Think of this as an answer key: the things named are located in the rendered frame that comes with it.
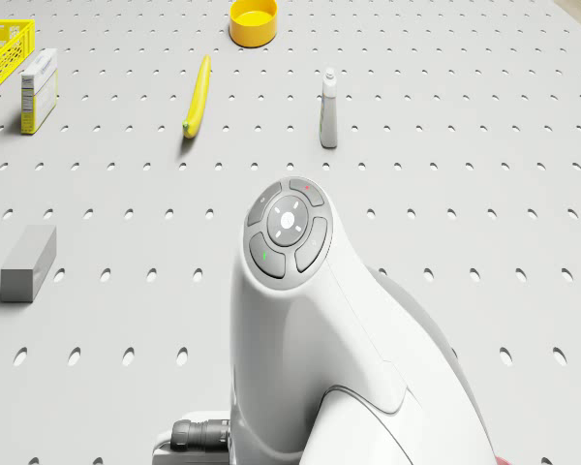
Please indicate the red plate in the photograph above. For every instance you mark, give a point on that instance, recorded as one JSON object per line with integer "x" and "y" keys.
{"x": 503, "y": 461}

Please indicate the grey cube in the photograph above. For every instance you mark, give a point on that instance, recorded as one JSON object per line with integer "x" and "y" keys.
{"x": 26, "y": 271}

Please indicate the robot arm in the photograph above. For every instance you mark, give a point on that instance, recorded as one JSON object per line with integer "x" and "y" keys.
{"x": 290, "y": 339}

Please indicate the white and yellow box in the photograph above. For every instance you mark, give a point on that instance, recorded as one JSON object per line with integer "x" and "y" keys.
{"x": 39, "y": 92}

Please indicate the yellow bowl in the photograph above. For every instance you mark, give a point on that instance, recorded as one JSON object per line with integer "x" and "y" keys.
{"x": 253, "y": 30}

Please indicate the small white bottle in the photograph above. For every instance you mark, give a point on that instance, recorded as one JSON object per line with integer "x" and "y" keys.
{"x": 328, "y": 121}

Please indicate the yellow basket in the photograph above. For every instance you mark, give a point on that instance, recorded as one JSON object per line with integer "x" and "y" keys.
{"x": 2, "y": 53}

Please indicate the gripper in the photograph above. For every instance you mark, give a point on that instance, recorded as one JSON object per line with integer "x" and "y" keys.
{"x": 193, "y": 430}

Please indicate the banana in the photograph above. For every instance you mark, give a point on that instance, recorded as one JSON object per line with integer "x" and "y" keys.
{"x": 198, "y": 99}

